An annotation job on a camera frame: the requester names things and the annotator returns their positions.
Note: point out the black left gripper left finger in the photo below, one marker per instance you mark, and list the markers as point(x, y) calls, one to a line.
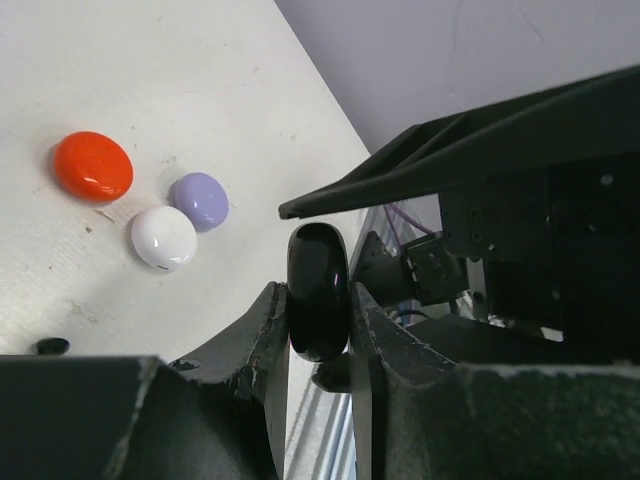
point(219, 412)

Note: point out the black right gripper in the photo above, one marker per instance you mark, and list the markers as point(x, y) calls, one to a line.
point(560, 245)

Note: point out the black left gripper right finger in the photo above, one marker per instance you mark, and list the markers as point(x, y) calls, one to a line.
point(557, 421)

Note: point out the black earbud charging case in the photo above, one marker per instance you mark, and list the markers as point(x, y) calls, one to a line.
point(318, 304)

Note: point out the white earbud charging case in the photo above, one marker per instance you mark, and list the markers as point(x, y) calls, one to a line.
point(164, 238)

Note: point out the purple earbud charging case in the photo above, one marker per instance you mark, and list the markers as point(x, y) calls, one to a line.
point(202, 199)

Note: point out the orange earbud charging case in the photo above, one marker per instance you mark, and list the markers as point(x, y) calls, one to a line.
point(93, 167)

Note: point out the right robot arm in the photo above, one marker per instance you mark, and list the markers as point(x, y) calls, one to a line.
point(424, 270)

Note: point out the black earbud front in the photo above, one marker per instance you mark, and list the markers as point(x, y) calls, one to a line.
point(51, 346)

